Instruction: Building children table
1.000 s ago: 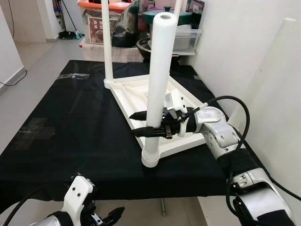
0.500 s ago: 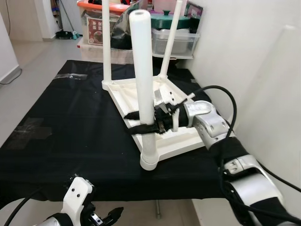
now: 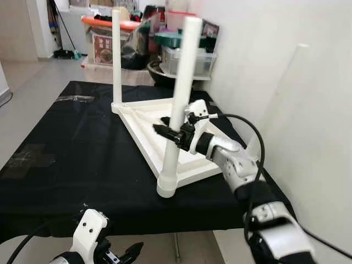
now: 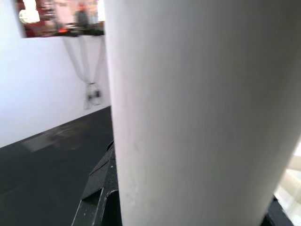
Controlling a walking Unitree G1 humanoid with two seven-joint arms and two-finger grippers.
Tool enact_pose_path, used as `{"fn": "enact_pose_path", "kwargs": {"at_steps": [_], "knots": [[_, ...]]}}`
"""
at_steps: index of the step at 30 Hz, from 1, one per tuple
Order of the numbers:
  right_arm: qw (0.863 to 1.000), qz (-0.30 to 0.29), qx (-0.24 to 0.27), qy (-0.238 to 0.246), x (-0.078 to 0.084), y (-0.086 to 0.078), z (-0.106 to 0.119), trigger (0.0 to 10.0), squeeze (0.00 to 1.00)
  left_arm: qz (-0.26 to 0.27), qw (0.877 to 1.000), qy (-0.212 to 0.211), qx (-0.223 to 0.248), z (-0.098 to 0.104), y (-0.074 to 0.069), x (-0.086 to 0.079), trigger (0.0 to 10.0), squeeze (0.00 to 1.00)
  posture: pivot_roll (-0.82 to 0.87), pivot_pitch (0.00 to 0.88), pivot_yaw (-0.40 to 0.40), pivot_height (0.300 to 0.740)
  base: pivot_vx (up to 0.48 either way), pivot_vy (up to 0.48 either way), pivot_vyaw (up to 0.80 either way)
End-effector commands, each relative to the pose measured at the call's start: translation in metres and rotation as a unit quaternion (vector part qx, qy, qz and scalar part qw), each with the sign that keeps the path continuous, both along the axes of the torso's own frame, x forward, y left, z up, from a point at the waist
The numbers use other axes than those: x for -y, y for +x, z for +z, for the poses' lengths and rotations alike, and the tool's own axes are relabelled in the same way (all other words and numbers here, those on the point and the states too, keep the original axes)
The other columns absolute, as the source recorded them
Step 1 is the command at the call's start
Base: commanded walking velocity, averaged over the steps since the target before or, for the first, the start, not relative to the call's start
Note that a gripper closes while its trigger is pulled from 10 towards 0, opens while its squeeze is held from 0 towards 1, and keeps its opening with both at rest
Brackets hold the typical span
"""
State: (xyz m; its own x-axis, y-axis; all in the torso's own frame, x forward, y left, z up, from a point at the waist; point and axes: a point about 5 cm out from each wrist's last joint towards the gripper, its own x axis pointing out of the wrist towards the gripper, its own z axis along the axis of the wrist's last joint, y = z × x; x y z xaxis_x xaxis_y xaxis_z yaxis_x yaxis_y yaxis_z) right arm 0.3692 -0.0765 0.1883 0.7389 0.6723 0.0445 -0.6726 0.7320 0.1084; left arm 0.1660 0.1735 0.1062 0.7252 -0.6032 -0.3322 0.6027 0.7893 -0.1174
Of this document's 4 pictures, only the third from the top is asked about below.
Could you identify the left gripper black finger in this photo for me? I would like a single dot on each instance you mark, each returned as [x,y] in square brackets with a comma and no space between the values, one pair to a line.
[132,252]

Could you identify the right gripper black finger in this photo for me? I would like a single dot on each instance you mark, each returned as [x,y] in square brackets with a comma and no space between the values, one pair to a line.
[165,132]
[165,120]

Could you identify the white plastic children table top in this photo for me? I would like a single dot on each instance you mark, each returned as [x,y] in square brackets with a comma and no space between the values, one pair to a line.
[143,126]

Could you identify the black wok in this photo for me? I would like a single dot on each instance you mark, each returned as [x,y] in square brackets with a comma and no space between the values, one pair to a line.
[159,77]

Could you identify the clear plastic storage box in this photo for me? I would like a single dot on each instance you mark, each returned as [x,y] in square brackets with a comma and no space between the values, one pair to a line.
[206,60]

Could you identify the black plastic bag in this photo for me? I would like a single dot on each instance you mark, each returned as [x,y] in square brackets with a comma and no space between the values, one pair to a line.
[137,49]

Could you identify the beige low platform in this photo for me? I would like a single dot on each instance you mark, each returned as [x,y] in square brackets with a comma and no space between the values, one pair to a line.
[99,74]

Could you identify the green pot lid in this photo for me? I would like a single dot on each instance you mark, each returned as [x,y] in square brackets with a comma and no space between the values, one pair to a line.
[168,38]

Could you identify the black tablecloth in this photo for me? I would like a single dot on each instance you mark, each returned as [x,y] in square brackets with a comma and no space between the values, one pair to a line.
[82,165]

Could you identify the clear tape strip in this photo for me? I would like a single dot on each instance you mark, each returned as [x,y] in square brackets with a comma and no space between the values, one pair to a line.
[76,99]

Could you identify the storage box with orange lid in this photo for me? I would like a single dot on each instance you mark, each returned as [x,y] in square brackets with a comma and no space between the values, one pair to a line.
[102,49]

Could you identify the black floor mop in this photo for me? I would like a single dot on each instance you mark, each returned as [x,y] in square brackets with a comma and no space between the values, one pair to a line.
[66,54]

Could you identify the clear tape patch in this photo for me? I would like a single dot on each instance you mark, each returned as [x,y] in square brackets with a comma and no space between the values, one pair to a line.
[30,157]

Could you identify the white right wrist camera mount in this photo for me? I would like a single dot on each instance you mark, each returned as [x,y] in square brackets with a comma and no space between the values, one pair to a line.
[197,109]

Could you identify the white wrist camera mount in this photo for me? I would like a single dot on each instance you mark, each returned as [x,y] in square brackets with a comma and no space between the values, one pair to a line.
[197,109]
[91,228]

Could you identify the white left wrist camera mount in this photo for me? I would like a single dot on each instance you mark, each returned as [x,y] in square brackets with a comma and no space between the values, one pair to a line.
[91,228]

